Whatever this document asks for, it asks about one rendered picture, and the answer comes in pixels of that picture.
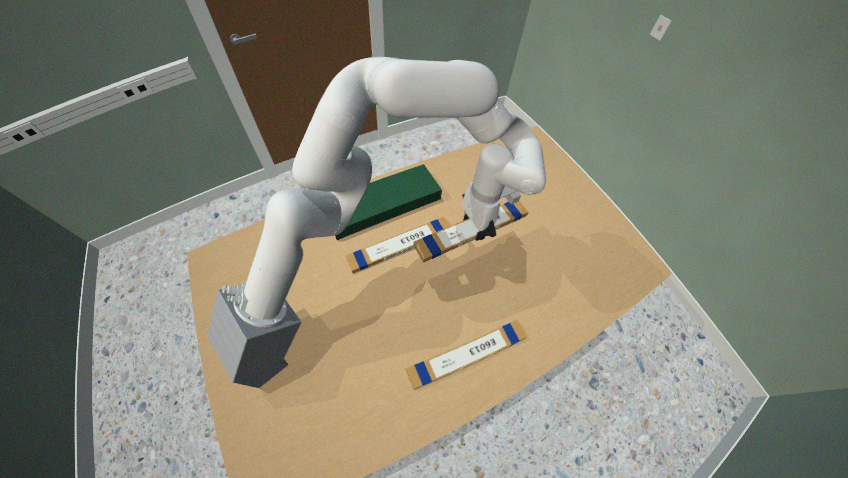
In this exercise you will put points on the tan welding electrode pack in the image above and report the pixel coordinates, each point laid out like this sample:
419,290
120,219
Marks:
393,246

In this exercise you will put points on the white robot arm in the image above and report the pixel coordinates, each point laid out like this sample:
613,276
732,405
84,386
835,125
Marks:
325,162

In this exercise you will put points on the cardboard welding electrode pack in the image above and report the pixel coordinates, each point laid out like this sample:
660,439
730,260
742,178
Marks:
447,239

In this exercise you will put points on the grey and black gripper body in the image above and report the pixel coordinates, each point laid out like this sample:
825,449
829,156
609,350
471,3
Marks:
479,213

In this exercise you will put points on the dark green low platform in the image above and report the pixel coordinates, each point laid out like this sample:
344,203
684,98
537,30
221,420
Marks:
392,196

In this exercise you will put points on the tan cardboard pack with blue bands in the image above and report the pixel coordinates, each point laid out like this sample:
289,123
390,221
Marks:
462,356

